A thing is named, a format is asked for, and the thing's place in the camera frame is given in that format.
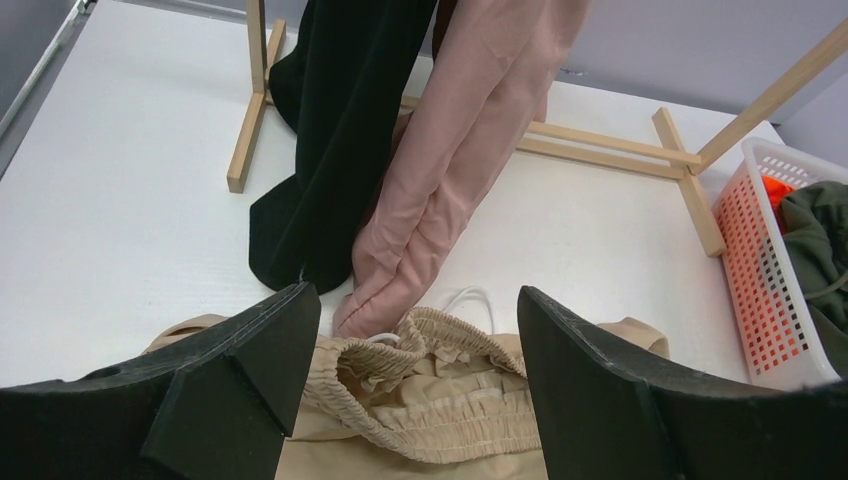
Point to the beige shorts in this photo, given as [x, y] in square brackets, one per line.
[433, 398]

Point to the wooden clothes rack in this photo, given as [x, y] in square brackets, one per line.
[668, 160]

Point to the white plastic basket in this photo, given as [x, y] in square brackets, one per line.
[781, 346]

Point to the black shorts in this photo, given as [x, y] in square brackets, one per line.
[339, 91]

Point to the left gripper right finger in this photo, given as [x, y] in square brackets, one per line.
[609, 409]

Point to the olive green shorts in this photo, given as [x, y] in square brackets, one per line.
[814, 222]

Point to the pink shorts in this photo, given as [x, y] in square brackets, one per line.
[494, 63]

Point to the orange shorts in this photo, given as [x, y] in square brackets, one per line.
[776, 191]

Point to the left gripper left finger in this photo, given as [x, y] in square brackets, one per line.
[218, 404]

